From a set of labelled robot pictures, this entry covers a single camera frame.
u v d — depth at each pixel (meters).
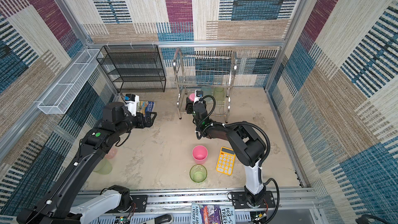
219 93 1.04
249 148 0.52
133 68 1.09
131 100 0.63
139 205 0.73
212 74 1.16
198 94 0.79
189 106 0.82
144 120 0.65
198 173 0.81
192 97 0.87
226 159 0.85
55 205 0.38
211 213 0.69
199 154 0.87
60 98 0.71
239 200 0.73
